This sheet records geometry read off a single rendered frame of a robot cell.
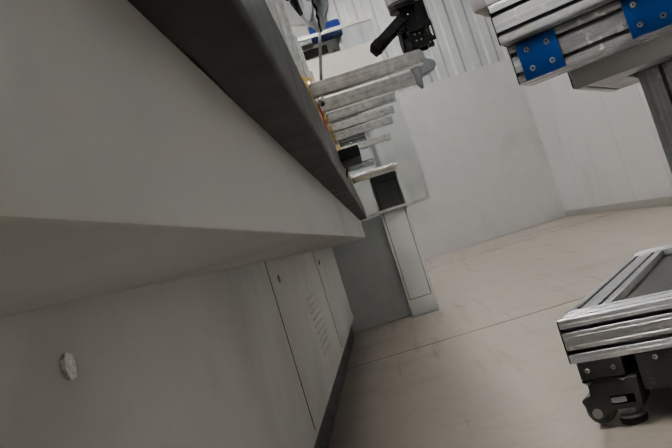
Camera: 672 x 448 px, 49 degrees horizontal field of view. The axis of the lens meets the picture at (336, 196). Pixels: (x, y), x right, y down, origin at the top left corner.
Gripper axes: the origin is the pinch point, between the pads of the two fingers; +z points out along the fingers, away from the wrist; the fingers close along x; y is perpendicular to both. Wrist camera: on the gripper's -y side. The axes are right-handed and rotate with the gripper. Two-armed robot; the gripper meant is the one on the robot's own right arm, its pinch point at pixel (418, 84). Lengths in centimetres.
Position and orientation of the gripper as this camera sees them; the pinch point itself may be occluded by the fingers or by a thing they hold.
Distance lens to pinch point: 186.2
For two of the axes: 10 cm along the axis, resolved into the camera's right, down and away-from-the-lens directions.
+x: 0.6, 0.5, 10.0
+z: 3.0, 9.5, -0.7
